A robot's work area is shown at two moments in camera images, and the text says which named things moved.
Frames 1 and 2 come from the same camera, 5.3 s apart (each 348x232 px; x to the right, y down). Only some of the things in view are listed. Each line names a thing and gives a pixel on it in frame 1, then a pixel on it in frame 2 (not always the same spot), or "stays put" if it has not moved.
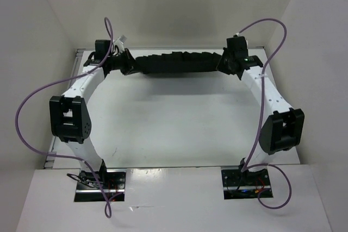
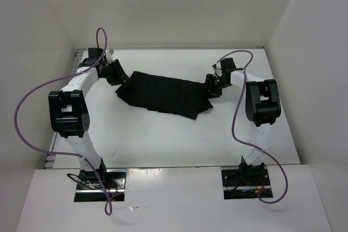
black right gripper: x=221 y=66 to x=209 y=87
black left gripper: x=130 y=64 to x=120 y=76
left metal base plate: x=112 y=182 stays put
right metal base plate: x=238 y=185 stays put
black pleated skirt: x=178 y=62 to x=153 y=92
